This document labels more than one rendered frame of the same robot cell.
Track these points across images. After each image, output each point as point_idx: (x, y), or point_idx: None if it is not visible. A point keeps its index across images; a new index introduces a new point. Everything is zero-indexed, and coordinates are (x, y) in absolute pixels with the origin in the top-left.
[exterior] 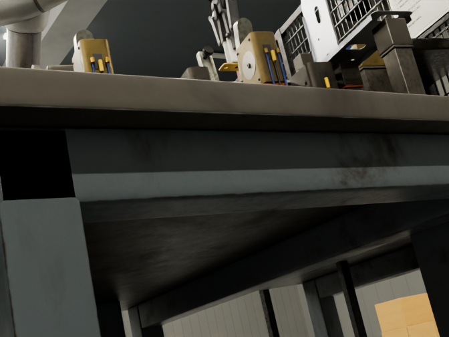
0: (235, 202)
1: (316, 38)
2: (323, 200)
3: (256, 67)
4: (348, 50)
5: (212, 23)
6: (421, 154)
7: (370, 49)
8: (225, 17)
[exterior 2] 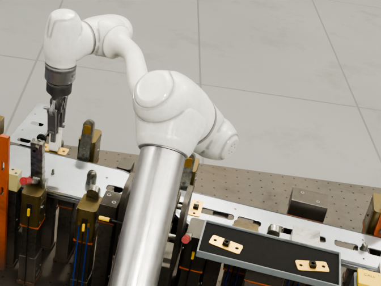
0: None
1: None
2: None
3: (99, 150)
4: (38, 126)
5: (55, 116)
6: None
7: (22, 122)
8: (63, 112)
